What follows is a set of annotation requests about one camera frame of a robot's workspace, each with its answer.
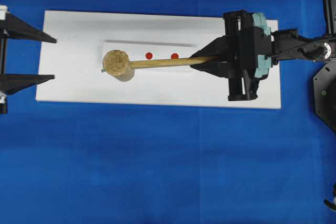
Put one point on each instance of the white foam board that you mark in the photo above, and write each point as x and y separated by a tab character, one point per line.
83	38

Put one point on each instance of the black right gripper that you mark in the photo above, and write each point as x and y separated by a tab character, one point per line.
240	70

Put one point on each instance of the blue table cloth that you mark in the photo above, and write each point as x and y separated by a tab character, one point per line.
104	163

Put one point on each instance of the red dot mark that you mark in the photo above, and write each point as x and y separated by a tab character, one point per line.
174	56
148	55

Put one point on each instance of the red dot mark right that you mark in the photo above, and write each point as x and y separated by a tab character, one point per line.
174	56

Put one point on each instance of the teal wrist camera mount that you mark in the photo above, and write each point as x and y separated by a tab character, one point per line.
263	45

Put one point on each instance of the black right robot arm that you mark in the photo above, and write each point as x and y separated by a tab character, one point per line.
287	44

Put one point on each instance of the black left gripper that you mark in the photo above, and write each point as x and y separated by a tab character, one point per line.
14	28

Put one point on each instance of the wooden mallet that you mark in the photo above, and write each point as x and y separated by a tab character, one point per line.
116	63

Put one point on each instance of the red dot mark middle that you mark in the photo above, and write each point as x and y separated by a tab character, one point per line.
148	55

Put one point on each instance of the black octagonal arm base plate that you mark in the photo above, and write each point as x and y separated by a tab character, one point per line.
324	94

